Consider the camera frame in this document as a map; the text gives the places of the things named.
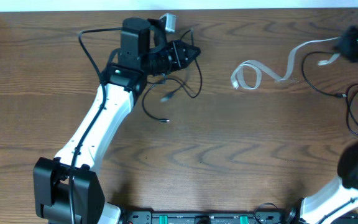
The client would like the white ribbon cable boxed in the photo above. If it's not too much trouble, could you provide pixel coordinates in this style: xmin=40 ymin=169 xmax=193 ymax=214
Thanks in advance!
xmin=230 ymin=36 xmax=341 ymax=91

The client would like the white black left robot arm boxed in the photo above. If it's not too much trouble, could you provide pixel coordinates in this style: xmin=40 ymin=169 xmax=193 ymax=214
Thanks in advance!
xmin=33 ymin=13 xmax=201 ymax=223

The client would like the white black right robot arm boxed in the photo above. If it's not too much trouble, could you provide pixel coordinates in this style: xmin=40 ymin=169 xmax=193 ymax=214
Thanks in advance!
xmin=284 ymin=26 xmax=358 ymax=223

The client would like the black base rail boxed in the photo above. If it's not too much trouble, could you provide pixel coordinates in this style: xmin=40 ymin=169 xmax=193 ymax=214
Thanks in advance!
xmin=119 ymin=210 xmax=285 ymax=224

